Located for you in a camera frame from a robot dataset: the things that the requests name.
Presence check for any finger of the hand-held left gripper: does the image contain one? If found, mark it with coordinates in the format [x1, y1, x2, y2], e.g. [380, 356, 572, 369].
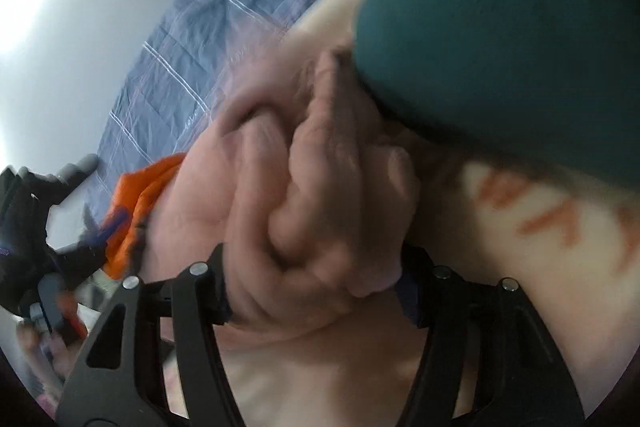
[47, 153, 100, 208]
[75, 208, 128, 260]

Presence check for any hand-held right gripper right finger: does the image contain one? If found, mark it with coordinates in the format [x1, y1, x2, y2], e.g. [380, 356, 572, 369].
[392, 244, 586, 427]

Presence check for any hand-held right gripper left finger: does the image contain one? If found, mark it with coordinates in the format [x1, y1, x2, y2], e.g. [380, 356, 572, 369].
[55, 243, 246, 427]

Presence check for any orange jacket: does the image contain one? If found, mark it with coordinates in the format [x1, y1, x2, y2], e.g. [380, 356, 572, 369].
[102, 153, 188, 280]

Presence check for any fluffy pink and white blanket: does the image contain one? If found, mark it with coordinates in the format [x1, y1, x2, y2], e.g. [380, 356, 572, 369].
[215, 0, 640, 427]

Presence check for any blue checked bed sheet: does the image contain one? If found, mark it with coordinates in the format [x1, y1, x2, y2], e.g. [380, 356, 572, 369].
[82, 0, 367, 230]

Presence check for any dark teal garment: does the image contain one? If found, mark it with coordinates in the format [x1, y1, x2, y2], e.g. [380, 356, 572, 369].
[352, 0, 640, 188]

